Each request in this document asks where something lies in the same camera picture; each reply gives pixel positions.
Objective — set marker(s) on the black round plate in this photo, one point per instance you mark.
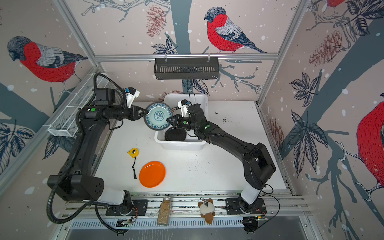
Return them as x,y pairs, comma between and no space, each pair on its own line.
175,134

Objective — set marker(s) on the white plastic bin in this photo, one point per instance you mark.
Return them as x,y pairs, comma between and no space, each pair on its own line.
189,144

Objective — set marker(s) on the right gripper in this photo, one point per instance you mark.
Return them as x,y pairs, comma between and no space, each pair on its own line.
180,122

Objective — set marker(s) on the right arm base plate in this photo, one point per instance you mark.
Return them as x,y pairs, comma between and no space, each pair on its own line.
234,207

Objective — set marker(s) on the white mesh wall shelf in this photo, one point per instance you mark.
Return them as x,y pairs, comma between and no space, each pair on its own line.
65,124

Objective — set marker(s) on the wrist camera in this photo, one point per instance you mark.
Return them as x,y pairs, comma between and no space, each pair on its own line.
131,94
183,106

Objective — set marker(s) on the orange plastic plate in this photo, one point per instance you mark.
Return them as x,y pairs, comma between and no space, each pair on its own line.
152,174

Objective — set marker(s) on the glass spice jar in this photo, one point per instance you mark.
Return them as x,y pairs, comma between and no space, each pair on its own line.
164,211

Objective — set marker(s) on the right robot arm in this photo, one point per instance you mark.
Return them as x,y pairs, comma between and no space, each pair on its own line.
257,162

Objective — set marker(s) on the teal floral patterned plate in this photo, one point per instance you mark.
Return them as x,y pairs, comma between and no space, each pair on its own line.
157,115

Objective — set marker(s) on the black device under rail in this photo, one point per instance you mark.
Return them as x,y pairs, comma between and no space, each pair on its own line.
251,224

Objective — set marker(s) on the brown plush toy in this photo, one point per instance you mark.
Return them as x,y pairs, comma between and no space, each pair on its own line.
207,210

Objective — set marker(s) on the yellow tape measure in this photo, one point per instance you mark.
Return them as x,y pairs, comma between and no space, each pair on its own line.
134,152

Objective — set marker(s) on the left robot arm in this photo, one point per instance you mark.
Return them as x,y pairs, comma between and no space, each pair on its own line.
75,181

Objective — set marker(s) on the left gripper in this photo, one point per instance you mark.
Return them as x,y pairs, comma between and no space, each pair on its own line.
135,112

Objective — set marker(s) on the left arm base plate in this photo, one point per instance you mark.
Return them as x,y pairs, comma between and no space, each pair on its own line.
128,208

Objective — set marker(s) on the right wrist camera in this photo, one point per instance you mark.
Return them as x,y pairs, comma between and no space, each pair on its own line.
183,106

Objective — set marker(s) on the small circuit board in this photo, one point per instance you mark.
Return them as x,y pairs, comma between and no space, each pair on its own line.
124,223

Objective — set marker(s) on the black hanging wire basket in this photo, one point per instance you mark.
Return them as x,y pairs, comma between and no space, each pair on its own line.
187,69

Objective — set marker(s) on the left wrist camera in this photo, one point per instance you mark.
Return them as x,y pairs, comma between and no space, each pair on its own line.
131,94

